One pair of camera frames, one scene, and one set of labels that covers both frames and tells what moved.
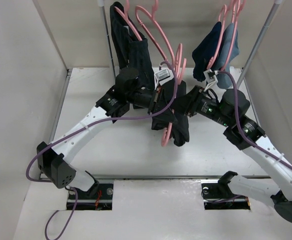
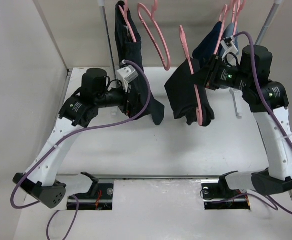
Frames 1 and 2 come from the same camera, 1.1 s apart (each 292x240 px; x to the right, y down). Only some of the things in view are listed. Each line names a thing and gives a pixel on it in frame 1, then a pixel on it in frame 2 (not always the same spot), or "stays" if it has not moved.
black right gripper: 195,100 to 215,64
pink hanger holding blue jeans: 242,4 stays
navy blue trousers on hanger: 204,50 stays
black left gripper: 155,97 to 124,106
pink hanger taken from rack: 181,65 to 198,108
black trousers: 167,115 to 181,90
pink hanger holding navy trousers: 211,59 stays
